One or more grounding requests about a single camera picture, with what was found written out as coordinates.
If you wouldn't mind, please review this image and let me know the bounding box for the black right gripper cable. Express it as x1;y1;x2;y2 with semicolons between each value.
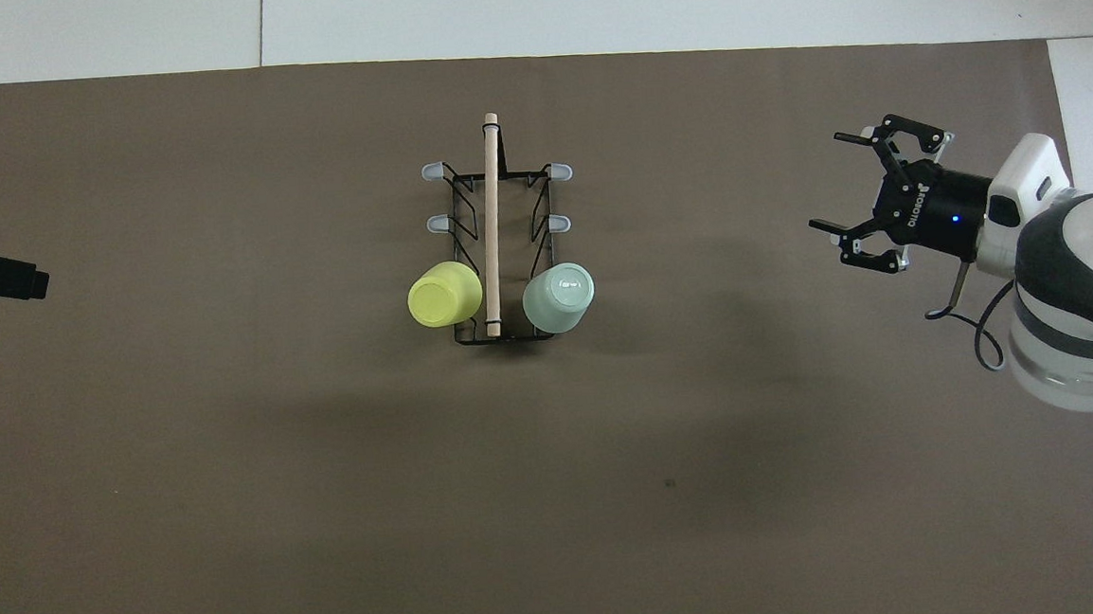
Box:
922;258;1022;377

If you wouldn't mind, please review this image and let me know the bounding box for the black wire cup rack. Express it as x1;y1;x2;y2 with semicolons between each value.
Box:
418;108;584;349

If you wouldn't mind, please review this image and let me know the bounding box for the pale green plastic cup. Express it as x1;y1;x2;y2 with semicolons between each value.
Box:
520;261;599;336

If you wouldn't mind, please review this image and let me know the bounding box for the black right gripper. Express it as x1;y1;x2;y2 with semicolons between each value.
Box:
802;108;999;280

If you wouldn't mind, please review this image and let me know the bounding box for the yellow plastic cup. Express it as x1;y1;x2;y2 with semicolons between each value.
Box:
405;259;486;331

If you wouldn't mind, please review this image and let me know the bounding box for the brown paper table mat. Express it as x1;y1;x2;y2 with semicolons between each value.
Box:
0;15;1093;614

